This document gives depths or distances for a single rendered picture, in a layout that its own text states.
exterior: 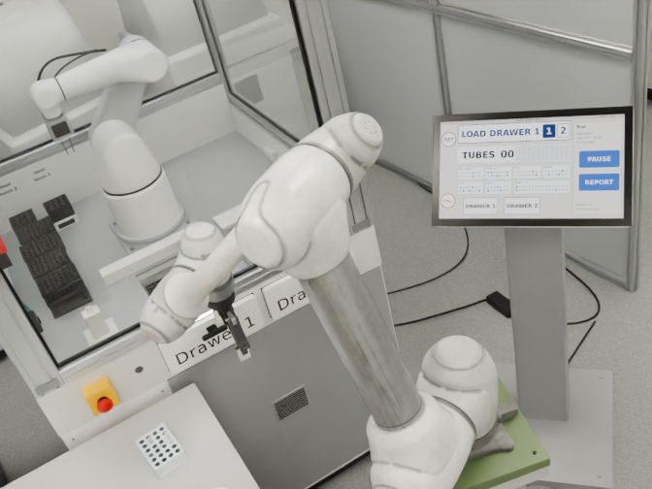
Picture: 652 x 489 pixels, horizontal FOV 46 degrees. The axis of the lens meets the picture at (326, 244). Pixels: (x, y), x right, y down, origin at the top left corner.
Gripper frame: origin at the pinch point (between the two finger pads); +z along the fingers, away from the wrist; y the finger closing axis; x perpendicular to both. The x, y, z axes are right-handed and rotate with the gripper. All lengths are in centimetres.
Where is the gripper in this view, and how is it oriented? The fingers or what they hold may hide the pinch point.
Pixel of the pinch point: (233, 339)
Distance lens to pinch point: 203.7
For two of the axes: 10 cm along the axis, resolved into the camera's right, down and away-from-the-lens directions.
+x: -8.5, 4.4, -2.9
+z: 1.0, 6.8, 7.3
